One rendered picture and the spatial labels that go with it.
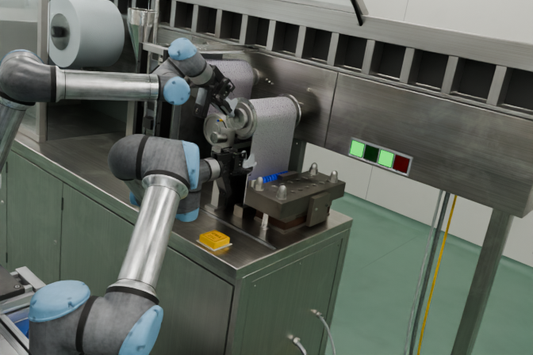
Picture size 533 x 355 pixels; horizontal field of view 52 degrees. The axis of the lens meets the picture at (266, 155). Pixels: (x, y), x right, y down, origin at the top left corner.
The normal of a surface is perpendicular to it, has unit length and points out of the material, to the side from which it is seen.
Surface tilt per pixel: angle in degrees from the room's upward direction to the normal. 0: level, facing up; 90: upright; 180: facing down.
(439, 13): 90
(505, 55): 90
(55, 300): 8
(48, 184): 90
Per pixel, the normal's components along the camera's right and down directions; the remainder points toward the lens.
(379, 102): -0.64, 0.14
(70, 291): 0.01, -0.96
